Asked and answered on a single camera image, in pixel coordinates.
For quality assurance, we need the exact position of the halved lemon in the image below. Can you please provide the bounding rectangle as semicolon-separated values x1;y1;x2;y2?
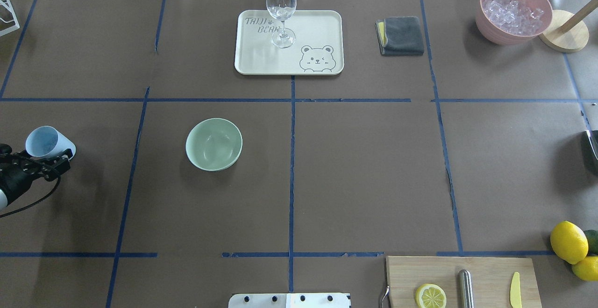
414;283;447;308

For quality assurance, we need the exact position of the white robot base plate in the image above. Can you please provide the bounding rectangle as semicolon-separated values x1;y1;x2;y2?
228;292;352;308

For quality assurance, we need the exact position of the wooden cutting board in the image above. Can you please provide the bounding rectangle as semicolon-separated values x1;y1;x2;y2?
386;256;542;308

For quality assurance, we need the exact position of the green lime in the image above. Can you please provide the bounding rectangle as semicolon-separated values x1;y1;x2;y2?
584;229;598;256

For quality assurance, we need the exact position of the yellow plastic knife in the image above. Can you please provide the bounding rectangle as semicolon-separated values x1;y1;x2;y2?
510;271;522;308

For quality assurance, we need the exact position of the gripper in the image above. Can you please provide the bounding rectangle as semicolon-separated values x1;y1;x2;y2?
0;143;73;206

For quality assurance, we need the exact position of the whole yellow lemon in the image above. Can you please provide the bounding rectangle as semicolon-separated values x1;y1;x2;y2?
549;221;589;265

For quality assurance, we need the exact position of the cream bear tray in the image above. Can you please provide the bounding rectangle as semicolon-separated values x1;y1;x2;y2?
235;10;344;76

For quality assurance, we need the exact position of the clear wine glass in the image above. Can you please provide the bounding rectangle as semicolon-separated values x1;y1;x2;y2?
266;0;297;49

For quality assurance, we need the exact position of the white wire cup rack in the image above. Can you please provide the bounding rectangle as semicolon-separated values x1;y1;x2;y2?
0;0;21;36

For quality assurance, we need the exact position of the pink bowl with ice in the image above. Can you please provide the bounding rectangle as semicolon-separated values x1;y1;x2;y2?
476;0;553;45

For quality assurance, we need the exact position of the light blue plastic cup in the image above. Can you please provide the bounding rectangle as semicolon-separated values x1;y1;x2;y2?
24;126;77;160

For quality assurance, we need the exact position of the grey folded cloth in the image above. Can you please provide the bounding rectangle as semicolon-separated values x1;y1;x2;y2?
375;16;424;56

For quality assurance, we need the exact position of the green bowl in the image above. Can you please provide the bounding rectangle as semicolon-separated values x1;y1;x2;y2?
185;118;243;172

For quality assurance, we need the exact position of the wooden round stand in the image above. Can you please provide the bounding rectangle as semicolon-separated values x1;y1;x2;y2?
540;0;598;53

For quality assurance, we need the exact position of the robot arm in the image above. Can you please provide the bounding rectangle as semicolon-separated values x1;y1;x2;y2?
0;143;73;218

